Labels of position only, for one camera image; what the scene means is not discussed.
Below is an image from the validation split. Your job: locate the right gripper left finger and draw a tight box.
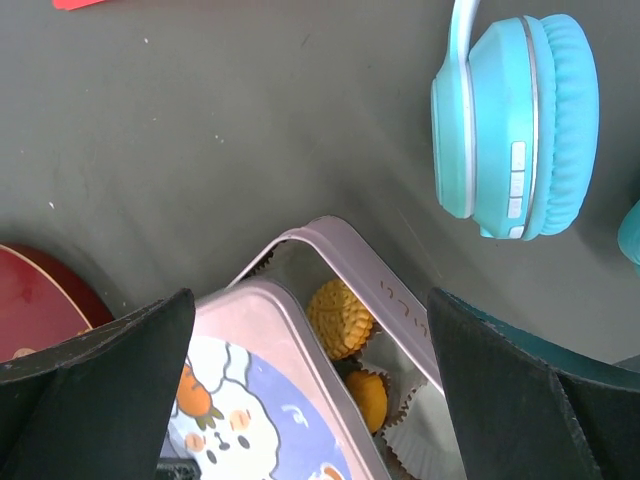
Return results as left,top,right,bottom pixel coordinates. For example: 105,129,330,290
1,289,195,479

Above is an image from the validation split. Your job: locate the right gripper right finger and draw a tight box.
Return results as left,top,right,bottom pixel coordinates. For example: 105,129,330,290
427,288,639,479

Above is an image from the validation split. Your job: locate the silver tin lid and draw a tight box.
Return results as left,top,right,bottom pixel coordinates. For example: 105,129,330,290
163,280,389,479

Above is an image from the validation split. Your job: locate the orange round dotted cookie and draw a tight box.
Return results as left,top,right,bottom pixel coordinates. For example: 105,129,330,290
306,278,375,361

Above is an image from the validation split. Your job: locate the red round lacquer tray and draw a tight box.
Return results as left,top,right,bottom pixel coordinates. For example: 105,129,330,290
1,244,114,362

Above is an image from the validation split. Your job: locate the cookie tin with paper cups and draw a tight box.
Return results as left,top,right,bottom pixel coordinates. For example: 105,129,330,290
234,216,466,479

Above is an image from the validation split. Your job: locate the teal macaron upper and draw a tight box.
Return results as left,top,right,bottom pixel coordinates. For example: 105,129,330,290
431,1,599,241

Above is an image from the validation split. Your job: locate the red folder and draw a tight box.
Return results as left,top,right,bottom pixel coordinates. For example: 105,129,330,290
52,0,106,11

